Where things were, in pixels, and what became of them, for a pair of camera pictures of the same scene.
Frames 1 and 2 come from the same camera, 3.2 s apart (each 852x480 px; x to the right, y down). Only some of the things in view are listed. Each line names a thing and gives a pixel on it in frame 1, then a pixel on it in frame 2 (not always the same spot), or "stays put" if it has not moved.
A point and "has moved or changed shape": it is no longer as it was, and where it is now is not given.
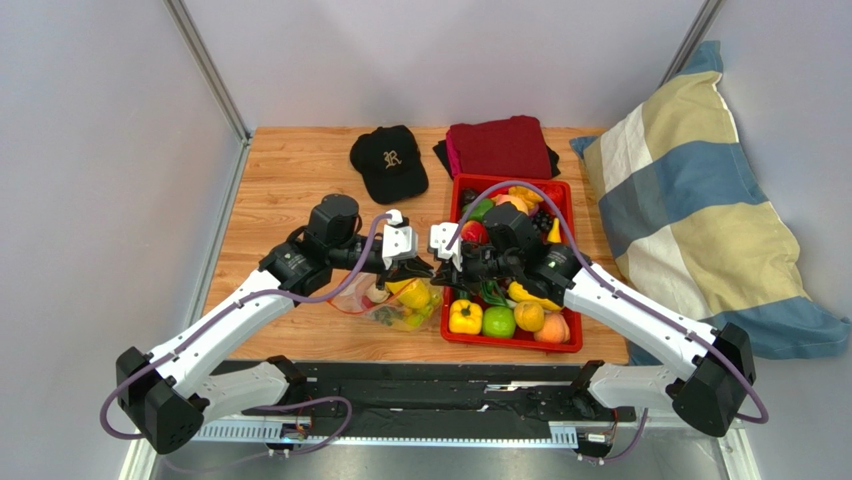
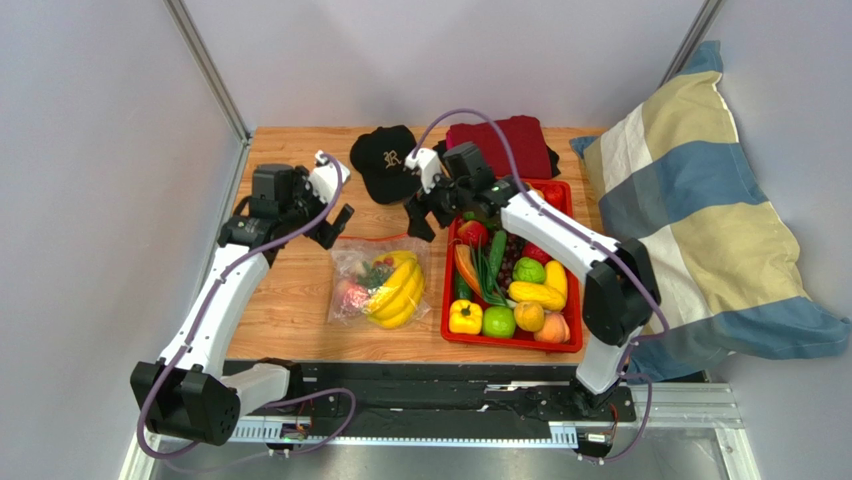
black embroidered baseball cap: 389,160 stays put
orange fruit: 529,315 stays put
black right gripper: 454,272 to 431,202
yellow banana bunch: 415,316 to 399,299
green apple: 498,322 stays put
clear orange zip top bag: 410,304 has moved or changed shape
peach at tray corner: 555,330 stays put
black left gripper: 408,269 to 326,234
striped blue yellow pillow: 688,219 stays put
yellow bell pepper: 465,317 stays put
